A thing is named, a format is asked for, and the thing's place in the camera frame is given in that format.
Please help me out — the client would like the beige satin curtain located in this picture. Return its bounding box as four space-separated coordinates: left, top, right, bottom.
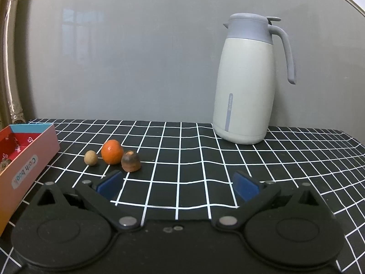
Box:
0 0 29 126

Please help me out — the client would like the small tan longan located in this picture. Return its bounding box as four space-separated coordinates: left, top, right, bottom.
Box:
84 150 98 166

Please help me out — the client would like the orange tangerine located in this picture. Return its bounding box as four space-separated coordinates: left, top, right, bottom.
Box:
101 139 124 165

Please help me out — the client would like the black white checked tablecloth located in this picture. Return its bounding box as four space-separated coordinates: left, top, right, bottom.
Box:
0 118 365 274

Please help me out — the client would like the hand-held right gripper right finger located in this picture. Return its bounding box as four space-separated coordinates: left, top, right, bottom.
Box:
212 171 328 231

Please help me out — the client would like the dark brown fruit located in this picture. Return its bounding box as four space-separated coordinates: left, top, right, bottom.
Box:
121 150 141 172

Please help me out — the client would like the colourful cardboard box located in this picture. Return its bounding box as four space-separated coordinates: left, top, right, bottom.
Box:
0 123 61 237

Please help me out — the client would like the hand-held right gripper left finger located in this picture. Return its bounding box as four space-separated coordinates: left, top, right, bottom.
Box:
34 170 141 231

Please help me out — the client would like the white thermos jug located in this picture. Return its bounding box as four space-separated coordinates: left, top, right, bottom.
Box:
212 13 297 145

